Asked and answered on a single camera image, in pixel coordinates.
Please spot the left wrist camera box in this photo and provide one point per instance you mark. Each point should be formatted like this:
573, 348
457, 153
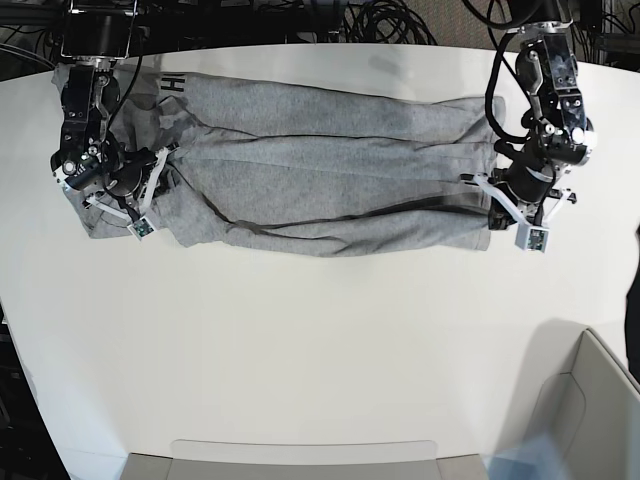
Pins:
532, 238

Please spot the grey bin right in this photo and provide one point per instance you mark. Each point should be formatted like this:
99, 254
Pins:
591, 425

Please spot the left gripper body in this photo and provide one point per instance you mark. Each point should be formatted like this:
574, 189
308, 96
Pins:
529, 196

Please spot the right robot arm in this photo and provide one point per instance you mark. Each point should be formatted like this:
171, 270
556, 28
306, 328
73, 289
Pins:
97, 35

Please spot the grey tray bottom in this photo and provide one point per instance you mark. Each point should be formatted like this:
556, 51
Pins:
190, 459

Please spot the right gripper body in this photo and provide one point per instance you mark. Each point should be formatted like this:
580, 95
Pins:
116, 186

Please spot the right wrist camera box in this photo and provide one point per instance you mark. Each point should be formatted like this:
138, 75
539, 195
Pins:
141, 228

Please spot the grey T-shirt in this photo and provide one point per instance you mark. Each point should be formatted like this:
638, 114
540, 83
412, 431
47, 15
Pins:
309, 171

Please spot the blue translucent object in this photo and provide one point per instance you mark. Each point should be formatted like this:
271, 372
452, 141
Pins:
535, 458

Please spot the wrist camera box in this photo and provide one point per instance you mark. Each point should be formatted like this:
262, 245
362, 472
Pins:
532, 238
141, 228

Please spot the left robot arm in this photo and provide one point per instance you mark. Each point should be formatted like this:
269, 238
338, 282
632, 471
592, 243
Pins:
559, 134

